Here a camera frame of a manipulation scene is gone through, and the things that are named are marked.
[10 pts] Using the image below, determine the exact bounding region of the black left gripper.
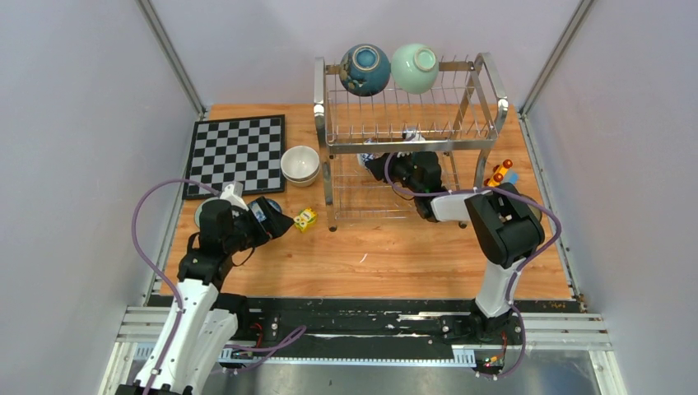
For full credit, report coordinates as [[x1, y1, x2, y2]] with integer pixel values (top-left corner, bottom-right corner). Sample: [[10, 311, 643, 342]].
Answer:
[[224, 197, 293, 254]]

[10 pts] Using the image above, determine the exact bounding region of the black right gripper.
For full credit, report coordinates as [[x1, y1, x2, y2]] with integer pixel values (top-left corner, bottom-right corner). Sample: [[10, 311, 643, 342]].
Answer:
[[365, 145, 424, 197]]

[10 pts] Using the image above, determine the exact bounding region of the cream bowl green leaf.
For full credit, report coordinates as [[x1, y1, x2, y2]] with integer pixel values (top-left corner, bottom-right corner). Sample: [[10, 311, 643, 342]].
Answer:
[[286, 174, 318, 188]]

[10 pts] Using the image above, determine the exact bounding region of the plain cream bowl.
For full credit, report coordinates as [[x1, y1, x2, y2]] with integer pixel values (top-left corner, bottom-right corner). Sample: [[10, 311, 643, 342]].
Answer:
[[281, 146, 320, 182]]

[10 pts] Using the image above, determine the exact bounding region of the white blue floral bowl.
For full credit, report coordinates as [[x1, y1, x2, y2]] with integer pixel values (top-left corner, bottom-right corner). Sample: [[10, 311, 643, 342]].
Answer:
[[267, 198, 283, 213]]

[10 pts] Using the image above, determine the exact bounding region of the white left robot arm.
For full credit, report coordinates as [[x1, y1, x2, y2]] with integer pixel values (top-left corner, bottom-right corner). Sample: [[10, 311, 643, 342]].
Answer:
[[116, 196, 295, 394]]

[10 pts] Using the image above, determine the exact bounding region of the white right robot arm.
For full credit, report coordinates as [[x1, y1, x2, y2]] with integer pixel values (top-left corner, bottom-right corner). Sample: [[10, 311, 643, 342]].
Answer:
[[357, 151, 545, 344]]

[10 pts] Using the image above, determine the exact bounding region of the steel two-tier dish rack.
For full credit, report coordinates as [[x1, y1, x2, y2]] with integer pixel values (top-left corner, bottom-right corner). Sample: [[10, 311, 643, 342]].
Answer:
[[314, 52, 510, 231]]

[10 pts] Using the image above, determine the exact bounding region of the yellow green toy block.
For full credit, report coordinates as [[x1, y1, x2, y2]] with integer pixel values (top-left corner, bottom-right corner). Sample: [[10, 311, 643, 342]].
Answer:
[[294, 207, 318, 233]]

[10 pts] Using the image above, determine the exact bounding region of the black white chessboard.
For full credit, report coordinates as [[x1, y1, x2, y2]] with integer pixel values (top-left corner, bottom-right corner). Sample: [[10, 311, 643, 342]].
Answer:
[[183, 114, 286, 200]]

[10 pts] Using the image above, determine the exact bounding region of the dark blue glazed bowl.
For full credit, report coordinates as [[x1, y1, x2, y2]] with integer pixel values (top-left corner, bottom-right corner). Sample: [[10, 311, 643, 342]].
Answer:
[[338, 44, 391, 97]]

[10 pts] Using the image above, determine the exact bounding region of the mint green glazed bowl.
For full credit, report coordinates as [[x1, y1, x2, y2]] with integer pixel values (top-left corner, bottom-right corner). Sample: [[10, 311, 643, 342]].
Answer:
[[391, 43, 440, 95]]

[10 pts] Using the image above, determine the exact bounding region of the orange blue toy car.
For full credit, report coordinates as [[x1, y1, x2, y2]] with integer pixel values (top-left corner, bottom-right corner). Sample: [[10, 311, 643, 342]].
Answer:
[[484, 159, 519, 187]]

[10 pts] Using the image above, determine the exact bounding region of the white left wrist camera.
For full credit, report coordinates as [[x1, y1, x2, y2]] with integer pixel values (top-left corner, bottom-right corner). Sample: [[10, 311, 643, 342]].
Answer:
[[218, 181, 248, 211]]

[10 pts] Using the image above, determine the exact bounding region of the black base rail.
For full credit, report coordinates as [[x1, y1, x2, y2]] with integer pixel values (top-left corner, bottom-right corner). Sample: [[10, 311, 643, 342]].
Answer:
[[212, 294, 523, 360]]

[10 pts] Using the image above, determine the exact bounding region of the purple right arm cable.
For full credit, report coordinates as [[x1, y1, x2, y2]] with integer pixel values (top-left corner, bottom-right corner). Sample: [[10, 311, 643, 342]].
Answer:
[[383, 152, 563, 380]]

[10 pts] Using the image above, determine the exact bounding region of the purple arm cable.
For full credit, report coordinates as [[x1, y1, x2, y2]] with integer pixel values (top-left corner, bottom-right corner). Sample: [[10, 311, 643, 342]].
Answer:
[[383, 152, 563, 380], [130, 179, 309, 395]]

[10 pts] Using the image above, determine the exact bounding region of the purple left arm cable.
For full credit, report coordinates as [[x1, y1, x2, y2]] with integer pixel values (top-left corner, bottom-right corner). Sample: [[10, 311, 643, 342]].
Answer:
[[130, 179, 309, 395]]

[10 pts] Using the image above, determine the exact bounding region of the aluminium left frame post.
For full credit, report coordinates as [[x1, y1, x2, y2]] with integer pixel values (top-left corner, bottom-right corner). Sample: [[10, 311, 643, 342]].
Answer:
[[136, 0, 207, 120]]

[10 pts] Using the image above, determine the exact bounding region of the aluminium frame post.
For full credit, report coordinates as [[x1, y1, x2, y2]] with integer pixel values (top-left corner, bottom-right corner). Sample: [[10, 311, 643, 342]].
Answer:
[[519, 0, 596, 118], [136, 0, 207, 120]]

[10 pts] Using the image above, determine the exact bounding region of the aluminium right frame post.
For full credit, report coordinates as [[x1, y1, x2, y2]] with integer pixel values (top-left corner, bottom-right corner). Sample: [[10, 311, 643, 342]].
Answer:
[[519, 0, 596, 118]]

